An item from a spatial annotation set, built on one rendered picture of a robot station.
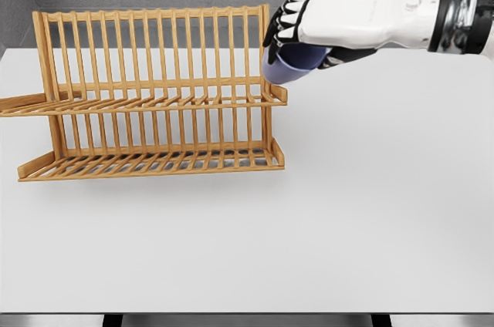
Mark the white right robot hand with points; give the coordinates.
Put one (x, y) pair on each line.
(339, 18)

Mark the lavender blue cup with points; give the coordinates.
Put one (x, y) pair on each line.
(290, 65)

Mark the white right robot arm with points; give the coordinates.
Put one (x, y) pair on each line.
(455, 22)

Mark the wooden two-tier dish rack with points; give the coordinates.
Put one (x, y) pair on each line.
(154, 95)

